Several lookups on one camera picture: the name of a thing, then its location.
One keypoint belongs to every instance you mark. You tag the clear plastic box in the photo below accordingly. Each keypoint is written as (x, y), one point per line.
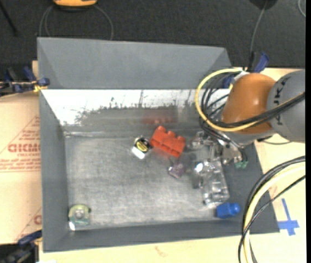
(212, 183)

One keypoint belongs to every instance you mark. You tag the red toy building brick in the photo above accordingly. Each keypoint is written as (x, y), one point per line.
(168, 142)

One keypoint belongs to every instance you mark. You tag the brown cardboard board red print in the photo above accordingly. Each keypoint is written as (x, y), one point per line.
(12, 174)

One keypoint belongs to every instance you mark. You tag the black yellow white small object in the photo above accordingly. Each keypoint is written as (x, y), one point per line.
(141, 147)

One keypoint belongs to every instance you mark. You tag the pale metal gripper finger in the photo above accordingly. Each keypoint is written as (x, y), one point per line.
(211, 153)
(202, 140)

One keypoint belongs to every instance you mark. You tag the purple small object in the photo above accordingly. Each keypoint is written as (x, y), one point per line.
(176, 170)

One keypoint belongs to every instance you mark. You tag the blue toy building brick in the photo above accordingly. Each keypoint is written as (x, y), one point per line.
(226, 210)

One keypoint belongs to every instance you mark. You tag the grey metal bin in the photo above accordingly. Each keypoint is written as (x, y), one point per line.
(122, 179)

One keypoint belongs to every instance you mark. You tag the green round small object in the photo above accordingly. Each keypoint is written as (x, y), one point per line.
(79, 215)

